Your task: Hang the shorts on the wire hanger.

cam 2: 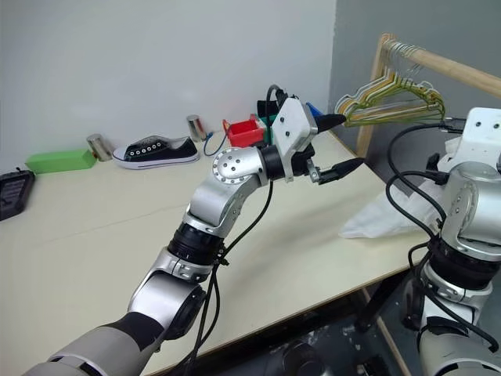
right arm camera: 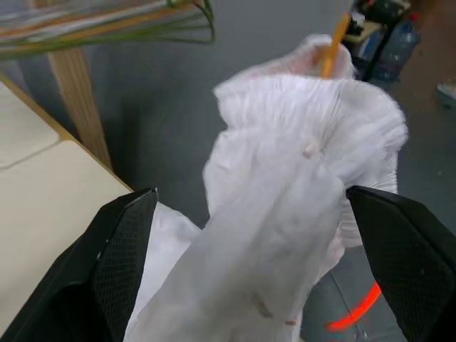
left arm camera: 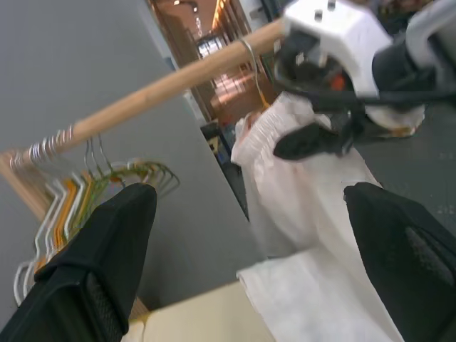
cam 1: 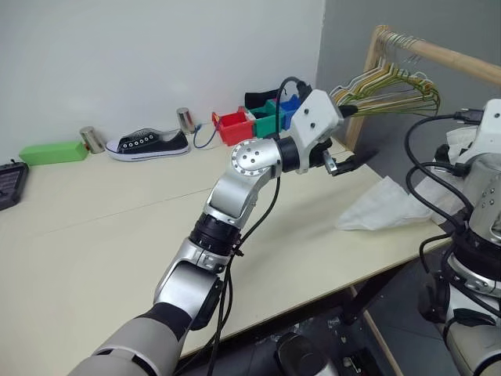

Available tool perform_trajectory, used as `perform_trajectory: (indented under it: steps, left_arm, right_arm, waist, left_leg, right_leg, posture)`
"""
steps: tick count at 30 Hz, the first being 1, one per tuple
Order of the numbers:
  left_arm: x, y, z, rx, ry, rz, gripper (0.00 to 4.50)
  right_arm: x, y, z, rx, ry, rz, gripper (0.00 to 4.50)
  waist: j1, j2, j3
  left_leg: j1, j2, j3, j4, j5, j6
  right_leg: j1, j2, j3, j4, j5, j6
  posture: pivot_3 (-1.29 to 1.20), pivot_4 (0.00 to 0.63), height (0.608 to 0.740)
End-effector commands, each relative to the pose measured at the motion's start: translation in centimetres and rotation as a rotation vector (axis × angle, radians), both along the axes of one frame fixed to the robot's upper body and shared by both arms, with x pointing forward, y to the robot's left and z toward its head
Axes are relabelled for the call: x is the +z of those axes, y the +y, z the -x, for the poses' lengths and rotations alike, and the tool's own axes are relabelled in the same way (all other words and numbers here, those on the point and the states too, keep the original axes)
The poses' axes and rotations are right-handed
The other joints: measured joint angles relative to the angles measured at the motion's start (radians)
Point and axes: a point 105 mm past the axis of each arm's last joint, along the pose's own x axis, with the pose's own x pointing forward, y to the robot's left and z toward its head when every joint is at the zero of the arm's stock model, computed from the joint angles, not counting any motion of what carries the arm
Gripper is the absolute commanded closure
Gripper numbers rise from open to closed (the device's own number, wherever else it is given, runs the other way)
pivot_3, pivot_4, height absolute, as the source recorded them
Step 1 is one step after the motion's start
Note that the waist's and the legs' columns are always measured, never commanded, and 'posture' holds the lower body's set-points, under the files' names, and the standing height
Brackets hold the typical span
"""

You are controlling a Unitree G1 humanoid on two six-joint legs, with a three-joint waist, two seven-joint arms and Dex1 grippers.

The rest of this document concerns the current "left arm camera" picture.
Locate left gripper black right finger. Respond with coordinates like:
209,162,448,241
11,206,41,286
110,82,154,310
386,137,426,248
343,181,456,342

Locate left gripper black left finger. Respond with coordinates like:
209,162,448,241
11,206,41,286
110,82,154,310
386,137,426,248
0,182,159,342

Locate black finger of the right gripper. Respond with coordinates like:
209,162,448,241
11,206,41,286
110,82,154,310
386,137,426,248
273,122,342,161

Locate yellow wire hanger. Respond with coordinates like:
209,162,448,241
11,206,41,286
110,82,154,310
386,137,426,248
239,38,272,110

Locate white shorts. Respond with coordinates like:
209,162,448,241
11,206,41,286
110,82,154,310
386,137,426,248
230,91,407,342

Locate wooden clothes rack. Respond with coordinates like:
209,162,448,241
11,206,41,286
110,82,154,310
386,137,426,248
0,17,288,224

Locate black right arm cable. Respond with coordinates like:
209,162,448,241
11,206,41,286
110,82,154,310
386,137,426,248
302,88,456,108

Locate orange wire hanger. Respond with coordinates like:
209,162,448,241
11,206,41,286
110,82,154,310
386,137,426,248
34,170,99,274

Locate green wire hanger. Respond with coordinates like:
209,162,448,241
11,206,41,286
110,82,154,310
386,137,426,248
63,160,181,240

